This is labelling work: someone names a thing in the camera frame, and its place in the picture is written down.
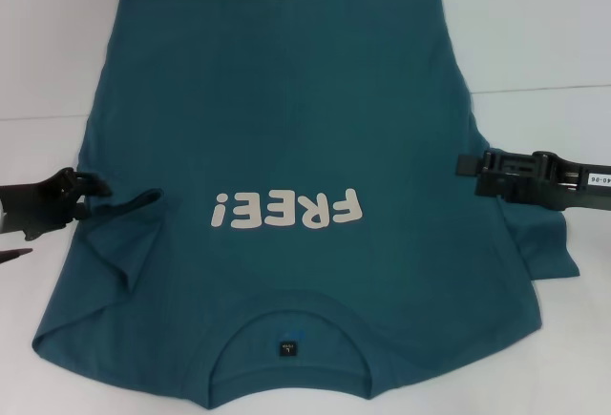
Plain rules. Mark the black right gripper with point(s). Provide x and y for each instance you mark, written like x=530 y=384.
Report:
x=549 y=188

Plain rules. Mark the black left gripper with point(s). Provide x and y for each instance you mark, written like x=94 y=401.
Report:
x=38 y=205

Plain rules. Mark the teal blue FREE t-shirt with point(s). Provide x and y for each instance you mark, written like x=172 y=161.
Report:
x=286 y=124

